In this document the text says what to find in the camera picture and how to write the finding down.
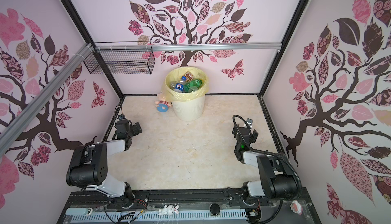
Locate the white vented cable duct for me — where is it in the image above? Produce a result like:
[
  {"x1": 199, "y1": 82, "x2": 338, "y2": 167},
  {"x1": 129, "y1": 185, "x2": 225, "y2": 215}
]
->
[{"x1": 64, "y1": 209, "x2": 246, "y2": 224}]

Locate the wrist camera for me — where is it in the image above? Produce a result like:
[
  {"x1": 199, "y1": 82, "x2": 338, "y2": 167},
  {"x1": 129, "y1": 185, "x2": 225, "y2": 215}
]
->
[
  {"x1": 246, "y1": 118, "x2": 253, "y2": 129},
  {"x1": 117, "y1": 114, "x2": 126, "y2": 121}
]

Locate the aluminium rail back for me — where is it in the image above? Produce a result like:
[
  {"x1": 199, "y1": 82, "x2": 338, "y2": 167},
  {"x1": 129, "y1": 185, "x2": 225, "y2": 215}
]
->
[{"x1": 95, "y1": 42, "x2": 282, "y2": 51}]

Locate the aluminium rail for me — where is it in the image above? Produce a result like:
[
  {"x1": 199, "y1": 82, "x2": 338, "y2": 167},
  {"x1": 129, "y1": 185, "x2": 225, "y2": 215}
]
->
[
  {"x1": 95, "y1": 42, "x2": 282, "y2": 51},
  {"x1": 1, "y1": 43, "x2": 93, "y2": 155}
]

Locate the black round knob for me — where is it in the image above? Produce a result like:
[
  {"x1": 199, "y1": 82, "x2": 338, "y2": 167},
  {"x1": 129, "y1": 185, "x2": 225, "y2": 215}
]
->
[{"x1": 209, "y1": 203, "x2": 221, "y2": 216}]

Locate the blue label bottle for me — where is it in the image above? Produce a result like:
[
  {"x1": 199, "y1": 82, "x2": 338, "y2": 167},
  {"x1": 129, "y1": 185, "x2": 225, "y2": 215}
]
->
[{"x1": 171, "y1": 76, "x2": 187, "y2": 93}]

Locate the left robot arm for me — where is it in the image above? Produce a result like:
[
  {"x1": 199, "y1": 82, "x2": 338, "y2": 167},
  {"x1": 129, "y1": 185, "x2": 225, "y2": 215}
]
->
[{"x1": 66, "y1": 119, "x2": 142, "y2": 201}]

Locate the white plastic waste bin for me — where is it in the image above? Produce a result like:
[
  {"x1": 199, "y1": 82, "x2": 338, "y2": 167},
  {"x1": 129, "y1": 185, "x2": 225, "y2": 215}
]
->
[{"x1": 172, "y1": 96, "x2": 206, "y2": 122}]

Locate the white bunny figurine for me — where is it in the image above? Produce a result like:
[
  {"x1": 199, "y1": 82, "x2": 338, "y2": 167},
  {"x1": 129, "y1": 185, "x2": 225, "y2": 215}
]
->
[{"x1": 158, "y1": 205, "x2": 179, "y2": 216}]

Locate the aluminium rail left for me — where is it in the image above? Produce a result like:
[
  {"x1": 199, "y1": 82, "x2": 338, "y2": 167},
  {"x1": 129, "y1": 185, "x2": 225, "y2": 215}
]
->
[{"x1": 1, "y1": 43, "x2": 93, "y2": 155}]

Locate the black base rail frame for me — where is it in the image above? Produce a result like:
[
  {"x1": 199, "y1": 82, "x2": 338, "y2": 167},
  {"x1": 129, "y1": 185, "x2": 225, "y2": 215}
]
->
[{"x1": 57, "y1": 187, "x2": 321, "y2": 224}]

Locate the pink white round ornament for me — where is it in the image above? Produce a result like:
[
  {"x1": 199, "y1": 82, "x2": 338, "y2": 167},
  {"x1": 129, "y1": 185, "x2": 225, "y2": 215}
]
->
[{"x1": 290, "y1": 200, "x2": 303, "y2": 215}]

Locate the red yellow label bottle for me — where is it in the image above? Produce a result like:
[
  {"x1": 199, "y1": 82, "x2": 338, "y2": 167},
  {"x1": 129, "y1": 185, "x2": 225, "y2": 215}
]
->
[{"x1": 182, "y1": 71, "x2": 194, "y2": 82}]

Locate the black corrugated cable hose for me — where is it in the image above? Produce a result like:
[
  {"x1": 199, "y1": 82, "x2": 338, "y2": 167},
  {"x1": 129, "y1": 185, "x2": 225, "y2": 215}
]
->
[{"x1": 232, "y1": 114, "x2": 303, "y2": 200}]

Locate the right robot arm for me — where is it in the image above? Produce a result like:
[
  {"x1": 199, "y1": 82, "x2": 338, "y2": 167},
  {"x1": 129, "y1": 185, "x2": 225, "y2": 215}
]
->
[{"x1": 232, "y1": 125, "x2": 302, "y2": 200}]

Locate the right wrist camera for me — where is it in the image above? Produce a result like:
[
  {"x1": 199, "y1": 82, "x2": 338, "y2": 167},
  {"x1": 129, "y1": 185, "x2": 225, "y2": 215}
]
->
[{"x1": 246, "y1": 118, "x2": 253, "y2": 129}]

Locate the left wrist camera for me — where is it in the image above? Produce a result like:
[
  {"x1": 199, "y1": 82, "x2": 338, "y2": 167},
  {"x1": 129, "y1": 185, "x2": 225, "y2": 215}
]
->
[{"x1": 117, "y1": 114, "x2": 126, "y2": 121}]

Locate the black wire mesh basket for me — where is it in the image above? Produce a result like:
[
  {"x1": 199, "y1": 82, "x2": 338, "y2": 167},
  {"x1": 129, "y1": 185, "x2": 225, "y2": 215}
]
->
[{"x1": 83, "y1": 41, "x2": 155, "y2": 75}]

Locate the green bottle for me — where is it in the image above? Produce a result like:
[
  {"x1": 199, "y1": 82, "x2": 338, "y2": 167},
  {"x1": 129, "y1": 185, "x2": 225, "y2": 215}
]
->
[{"x1": 183, "y1": 79, "x2": 203, "y2": 93}]

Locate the plush doll toy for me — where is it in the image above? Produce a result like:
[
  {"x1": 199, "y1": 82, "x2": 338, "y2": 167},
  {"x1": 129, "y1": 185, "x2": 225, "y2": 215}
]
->
[{"x1": 155, "y1": 93, "x2": 172, "y2": 113}]

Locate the yellow plastic bin liner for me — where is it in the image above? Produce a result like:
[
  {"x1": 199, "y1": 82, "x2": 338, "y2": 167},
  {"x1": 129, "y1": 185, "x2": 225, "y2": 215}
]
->
[{"x1": 161, "y1": 67, "x2": 209, "y2": 102}]

